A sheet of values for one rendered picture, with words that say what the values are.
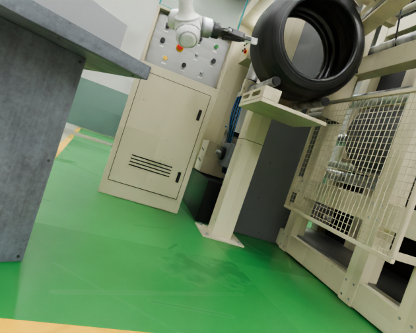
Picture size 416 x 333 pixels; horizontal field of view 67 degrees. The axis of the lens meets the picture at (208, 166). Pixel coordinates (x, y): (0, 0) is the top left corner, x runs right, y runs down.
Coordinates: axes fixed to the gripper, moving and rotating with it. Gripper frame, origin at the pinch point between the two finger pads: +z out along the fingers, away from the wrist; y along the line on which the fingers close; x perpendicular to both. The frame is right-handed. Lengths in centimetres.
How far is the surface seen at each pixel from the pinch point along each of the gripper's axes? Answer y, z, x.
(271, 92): -11.2, 12.2, 24.7
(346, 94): 19, 71, 9
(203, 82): 62, -9, 14
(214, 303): -59, -11, 107
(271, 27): -9.9, 5.8, -4.7
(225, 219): 26, 14, 97
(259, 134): 26, 24, 43
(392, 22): 6, 82, -33
